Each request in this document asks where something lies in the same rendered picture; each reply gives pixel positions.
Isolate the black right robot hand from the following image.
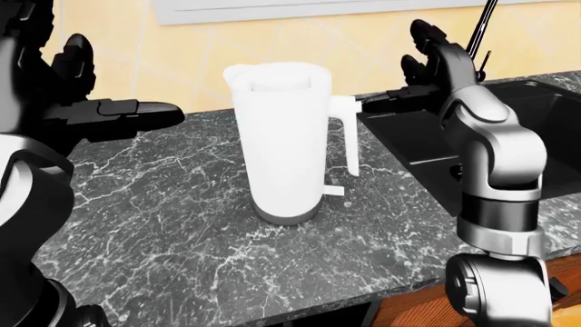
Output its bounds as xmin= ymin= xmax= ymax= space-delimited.
xmin=361 ymin=19 xmax=484 ymax=114

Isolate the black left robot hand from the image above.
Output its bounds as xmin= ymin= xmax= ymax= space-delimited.
xmin=0 ymin=0 xmax=185 ymax=158

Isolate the white electric kettle grey base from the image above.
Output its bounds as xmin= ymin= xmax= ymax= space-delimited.
xmin=222 ymin=62 xmax=364 ymax=227

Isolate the thin black faucet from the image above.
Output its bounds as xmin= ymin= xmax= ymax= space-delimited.
xmin=465 ymin=0 xmax=499 ymax=83

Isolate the black kitchen sink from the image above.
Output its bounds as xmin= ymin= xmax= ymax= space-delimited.
xmin=356 ymin=69 xmax=581 ymax=218

